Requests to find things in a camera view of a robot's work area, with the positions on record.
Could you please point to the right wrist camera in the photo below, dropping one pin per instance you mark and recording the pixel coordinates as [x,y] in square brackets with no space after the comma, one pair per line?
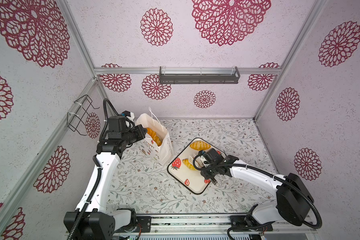
[210,158]

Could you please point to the white paper gift bag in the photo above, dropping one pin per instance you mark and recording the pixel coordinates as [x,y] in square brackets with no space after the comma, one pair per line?
[162,154]

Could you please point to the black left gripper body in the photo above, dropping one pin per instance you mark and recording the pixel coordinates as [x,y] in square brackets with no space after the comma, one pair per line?
[135,135]

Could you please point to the black wire wall basket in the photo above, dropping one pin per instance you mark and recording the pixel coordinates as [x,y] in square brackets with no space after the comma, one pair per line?
[75,119]

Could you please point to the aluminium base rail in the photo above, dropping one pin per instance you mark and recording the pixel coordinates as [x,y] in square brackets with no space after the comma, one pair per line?
[208,227]

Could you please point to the strawberry print rectangular tray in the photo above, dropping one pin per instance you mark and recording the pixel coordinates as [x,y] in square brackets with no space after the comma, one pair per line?
[182,170]

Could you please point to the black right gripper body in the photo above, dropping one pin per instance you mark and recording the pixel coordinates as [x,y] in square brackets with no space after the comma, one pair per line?
[209,171]

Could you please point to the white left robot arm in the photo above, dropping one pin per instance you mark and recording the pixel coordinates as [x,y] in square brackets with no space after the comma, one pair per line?
[99,183]

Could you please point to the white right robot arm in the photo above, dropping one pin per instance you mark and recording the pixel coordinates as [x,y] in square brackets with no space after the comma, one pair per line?
[294,203]

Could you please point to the fake croissant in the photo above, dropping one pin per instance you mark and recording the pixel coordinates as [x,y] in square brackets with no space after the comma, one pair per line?
[189,165]
[200,145]

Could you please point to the long braided fake bread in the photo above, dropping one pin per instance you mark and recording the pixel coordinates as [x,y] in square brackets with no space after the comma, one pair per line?
[154,137]

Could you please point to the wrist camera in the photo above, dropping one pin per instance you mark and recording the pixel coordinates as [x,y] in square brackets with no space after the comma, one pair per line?
[210,158]
[129,115]

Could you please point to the white slotted serving tongs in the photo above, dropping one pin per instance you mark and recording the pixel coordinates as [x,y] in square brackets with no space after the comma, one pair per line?
[198,163]

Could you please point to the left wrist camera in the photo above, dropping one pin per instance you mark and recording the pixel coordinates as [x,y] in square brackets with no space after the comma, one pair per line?
[129,115]

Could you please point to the black overhead light bar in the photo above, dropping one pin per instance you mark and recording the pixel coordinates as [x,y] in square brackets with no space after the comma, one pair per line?
[199,78]

